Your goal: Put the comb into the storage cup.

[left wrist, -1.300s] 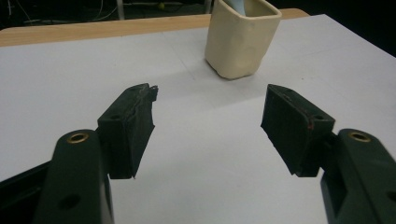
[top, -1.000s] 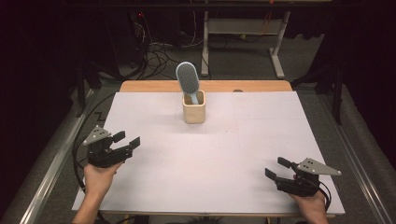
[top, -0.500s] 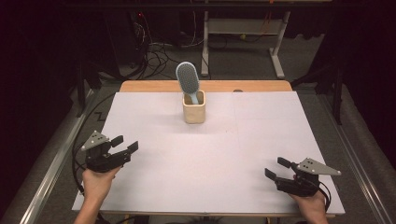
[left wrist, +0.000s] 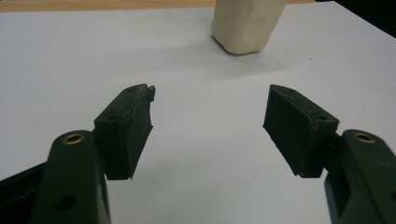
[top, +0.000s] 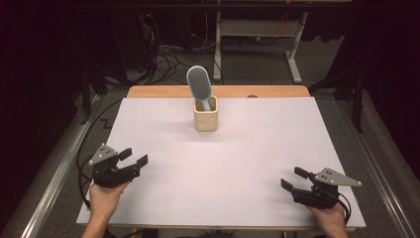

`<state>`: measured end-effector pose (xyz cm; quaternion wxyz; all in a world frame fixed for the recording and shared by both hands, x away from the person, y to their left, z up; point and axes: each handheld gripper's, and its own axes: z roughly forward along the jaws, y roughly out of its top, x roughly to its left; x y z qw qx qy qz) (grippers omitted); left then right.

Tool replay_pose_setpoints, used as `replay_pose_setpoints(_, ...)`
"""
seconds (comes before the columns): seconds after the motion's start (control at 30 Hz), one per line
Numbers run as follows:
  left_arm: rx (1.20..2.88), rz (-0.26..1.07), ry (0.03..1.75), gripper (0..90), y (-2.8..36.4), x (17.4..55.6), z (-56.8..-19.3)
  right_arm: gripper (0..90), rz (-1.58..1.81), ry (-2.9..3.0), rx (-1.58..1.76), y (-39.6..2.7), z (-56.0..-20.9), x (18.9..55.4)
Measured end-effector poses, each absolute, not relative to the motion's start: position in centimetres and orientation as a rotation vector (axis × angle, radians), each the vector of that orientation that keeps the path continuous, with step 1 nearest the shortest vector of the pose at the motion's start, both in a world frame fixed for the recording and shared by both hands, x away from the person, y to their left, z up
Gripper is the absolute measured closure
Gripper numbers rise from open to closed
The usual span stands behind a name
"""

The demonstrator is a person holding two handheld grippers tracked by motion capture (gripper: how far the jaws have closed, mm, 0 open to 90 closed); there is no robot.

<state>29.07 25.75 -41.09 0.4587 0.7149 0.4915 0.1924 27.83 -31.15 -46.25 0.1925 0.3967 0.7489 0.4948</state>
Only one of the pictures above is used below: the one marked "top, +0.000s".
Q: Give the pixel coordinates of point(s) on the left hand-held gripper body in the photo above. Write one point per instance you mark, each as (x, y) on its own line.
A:
(109, 175)

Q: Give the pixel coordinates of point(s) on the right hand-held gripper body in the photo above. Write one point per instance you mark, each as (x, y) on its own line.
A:
(317, 196)

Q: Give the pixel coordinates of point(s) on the beige square cup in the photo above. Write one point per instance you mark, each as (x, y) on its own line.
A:
(205, 120)

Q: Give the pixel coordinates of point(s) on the light blue hairbrush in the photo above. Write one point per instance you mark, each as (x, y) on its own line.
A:
(199, 81)

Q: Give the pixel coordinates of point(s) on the person's left hand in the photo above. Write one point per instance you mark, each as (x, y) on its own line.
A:
(104, 200)

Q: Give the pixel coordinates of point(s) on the person's right hand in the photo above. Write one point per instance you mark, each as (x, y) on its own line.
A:
(333, 221)

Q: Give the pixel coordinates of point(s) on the black metal stand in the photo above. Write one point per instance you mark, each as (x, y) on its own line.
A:
(86, 95)
(358, 109)

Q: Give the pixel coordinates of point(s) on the white table sheet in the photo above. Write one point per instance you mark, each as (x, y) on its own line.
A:
(214, 185)

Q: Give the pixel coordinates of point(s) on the dark round table grommet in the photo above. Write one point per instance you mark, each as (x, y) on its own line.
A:
(252, 96)

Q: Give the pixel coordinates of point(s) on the wooden table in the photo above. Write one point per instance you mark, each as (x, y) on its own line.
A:
(231, 91)

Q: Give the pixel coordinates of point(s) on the dark equipment rack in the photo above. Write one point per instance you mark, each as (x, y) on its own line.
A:
(132, 39)

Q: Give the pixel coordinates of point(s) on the aluminium floor rail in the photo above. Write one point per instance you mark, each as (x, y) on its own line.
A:
(381, 178)
(56, 178)

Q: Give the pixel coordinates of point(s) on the white metal desk frame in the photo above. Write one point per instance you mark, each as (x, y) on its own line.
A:
(257, 28)

